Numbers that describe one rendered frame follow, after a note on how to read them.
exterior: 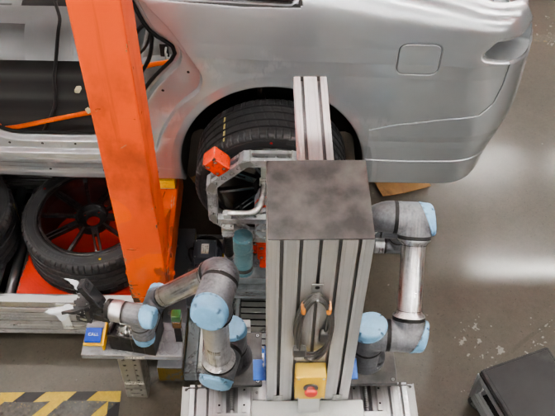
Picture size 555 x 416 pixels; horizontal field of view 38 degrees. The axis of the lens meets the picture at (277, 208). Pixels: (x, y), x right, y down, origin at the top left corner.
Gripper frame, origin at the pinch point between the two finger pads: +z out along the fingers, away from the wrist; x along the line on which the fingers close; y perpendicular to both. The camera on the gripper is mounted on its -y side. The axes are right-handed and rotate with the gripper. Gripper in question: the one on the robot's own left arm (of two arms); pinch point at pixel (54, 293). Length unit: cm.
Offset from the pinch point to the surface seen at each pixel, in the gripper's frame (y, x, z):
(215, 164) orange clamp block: 4, 83, -31
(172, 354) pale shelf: 75, 37, -23
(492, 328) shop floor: 113, 119, -162
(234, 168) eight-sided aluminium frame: 7, 85, -39
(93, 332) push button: 71, 38, 12
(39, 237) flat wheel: 63, 78, 54
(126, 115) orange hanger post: -46, 42, -15
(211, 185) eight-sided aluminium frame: 17, 83, -29
